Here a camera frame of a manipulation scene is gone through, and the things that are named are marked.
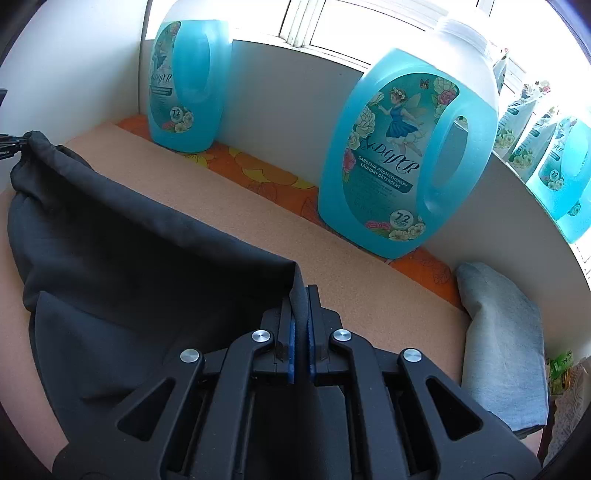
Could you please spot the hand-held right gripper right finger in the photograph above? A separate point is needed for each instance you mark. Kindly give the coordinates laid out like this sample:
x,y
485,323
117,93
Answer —
x,y
310,350

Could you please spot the folded blue-grey pants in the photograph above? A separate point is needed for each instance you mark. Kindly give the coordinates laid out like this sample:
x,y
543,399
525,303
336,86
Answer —
x,y
501,341

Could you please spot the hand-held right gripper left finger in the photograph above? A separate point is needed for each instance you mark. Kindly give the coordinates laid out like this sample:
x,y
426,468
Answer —
x,y
292,350

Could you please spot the white lace cloth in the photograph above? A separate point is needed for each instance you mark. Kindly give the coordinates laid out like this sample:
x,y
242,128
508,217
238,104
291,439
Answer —
x,y
570,415

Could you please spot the black pants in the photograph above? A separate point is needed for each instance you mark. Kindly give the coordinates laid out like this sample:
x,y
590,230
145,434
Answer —
x,y
138,258

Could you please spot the white window frame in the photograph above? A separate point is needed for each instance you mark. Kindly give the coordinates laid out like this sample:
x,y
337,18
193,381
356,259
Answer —
x,y
323,23

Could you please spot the beige blanket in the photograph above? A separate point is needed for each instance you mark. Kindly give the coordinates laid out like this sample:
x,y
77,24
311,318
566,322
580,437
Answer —
x,y
286,217

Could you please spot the white floral refill pouch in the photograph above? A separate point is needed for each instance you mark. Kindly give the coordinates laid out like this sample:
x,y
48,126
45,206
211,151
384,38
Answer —
x,y
531,152
517,124

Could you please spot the blue laundry detergent bottle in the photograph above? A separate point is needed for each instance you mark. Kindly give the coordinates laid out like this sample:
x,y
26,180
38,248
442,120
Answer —
x,y
184,83
397,152
561,170

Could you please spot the green packet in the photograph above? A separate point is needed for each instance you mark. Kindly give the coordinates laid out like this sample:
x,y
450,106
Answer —
x,y
561,371

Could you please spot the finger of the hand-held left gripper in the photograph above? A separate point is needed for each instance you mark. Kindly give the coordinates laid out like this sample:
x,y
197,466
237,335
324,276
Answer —
x,y
11,145

